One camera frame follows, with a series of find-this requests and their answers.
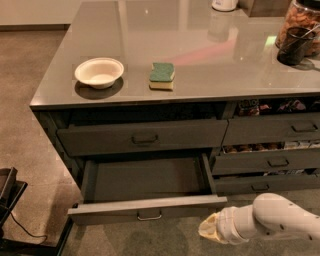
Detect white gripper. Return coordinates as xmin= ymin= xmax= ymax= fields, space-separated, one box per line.
xmin=198 ymin=207 xmax=248 ymax=245

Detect grey drawer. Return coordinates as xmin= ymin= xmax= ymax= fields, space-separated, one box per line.
xmin=223 ymin=113 xmax=320 ymax=145
xmin=212 ymin=149 xmax=320 ymax=175
xmin=214 ymin=174 xmax=320 ymax=196
xmin=57 ymin=119 xmax=227 ymax=157
xmin=68 ymin=154 xmax=227 ymax=225

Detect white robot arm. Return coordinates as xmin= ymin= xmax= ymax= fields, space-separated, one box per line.
xmin=198 ymin=193 xmax=320 ymax=245

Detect snack packets in drawer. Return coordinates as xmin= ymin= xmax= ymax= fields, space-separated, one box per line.
xmin=236 ymin=97 xmax=320 ymax=116

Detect grey cabinet island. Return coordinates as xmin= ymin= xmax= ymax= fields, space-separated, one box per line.
xmin=31 ymin=0 xmax=320 ymax=214

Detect green yellow sponge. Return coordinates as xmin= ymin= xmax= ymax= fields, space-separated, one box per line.
xmin=149 ymin=62 xmax=175 ymax=90

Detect white paper bowl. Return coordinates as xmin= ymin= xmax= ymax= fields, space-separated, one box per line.
xmin=74 ymin=58 xmax=124 ymax=89

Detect black mesh cup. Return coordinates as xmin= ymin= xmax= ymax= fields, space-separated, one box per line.
xmin=277 ymin=27 xmax=316 ymax=66

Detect white container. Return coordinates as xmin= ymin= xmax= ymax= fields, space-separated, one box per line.
xmin=212 ymin=0 xmax=238 ymax=12

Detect glass jar of nuts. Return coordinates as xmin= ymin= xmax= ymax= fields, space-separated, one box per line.
xmin=275 ymin=0 xmax=320 ymax=47

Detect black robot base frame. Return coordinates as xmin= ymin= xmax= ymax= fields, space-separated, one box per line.
xmin=0 ymin=166 xmax=80 ymax=256

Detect black cable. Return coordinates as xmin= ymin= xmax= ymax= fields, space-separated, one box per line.
xmin=6 ymin=208 xmax=49 ymax=243

